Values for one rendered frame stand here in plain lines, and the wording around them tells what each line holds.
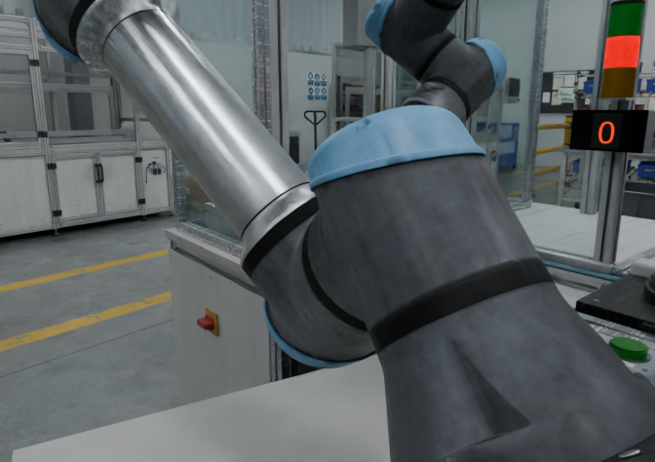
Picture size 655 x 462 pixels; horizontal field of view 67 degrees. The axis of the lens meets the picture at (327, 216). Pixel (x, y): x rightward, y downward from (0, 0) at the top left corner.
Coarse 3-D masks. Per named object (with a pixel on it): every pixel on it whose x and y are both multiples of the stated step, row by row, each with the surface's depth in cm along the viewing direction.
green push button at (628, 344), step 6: (612, 342) 59; (618, 342) 59; (624, 342) 59; (630, 342) 59; (636, 342) 59; (612, 348) 58; (618, 348) 58; (624, 348) 57; (630, 348) 57; (636, 348) 57; (642, 348) 57; (618, 354) 58; (624, 354) 57; (630, 354) 57; (636, 354) 57; (642, 354) 57
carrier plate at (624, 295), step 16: (608, 288) 77; (624, 288) 77; (640, 288) 77; (576, 304) 72; (592, 304) 71; (608, 304) 71; (624, 304) 71; (640, 304) 71; (608, 320) 69; (624, 320) 67; (640, 320) 66
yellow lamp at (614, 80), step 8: (608, 72) 84; (616, 72) 84; (624, 72) 83; (632, 72) 83; (608, 80) 85; (616, 80) 84; (624, 80) 83; (632, 80) 83; (608, 88) 85; (616, 88) 84; (624, 88) 84; (632, 88) 84; (600, 96) 87; (608, 96) 85; (616, 96) 84; (624, 96) 84; (632, 96) 84
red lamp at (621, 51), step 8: (608, 40) 84; (616, 40) 83; (624, 40) 82; (632, 40) 82; (608, 48) 84; (616, 48) 83; (624, 48) 82; (632, 48) 82; (608, 56) 84; (616, 56) 83; (624, 56) 83; (632, 56) 82; (608, 64) 84; (616, 64) 83; (624, 64) 83; (632, 64) 83
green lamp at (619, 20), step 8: (616, 8) 82; (624, 8) 81; (632, 8) 81; (640, 8) 81; (616, 16) 82; (624, 16) 82; (632, 16) 81; (640, 16) 81; (608, 24) 84; (616, 24) 83; (624, 24) 82; (632, 24) 81; (640, 24) 82; (608, 32) 84; (616, 32) 83; (624, 32) 82; (632, 32) 82; (640, 32) 82
